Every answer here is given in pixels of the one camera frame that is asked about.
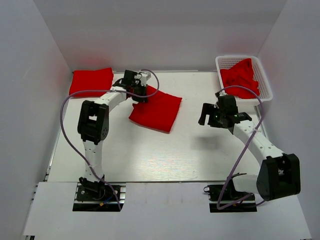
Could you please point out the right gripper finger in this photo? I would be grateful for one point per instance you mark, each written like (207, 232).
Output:
(208, 109)
(203, 120)

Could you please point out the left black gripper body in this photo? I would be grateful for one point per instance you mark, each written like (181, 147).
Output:
(139, 88)

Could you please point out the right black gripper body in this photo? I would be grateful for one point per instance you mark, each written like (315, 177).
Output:
(217, 118)

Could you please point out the red t shirt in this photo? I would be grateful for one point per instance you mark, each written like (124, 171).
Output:
(158, 113)
(84, 80)

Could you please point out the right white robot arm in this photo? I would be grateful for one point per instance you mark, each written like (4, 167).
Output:
(279, 174)

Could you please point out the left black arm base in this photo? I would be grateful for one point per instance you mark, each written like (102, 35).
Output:
(96, 196)

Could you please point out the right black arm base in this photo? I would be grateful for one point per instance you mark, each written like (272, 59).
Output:
(247, 205)

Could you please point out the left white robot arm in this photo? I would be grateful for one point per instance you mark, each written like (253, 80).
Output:
(93, 123)

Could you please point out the red t shirts in basket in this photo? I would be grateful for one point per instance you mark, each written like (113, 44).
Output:
(241, 74)

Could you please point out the folded red t shirt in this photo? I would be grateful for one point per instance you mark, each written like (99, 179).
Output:
(84, 80)

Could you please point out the white plastic basket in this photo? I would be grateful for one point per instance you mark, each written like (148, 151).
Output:
(225, 62)

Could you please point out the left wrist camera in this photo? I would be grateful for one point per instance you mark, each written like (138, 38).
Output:
(143, 76)

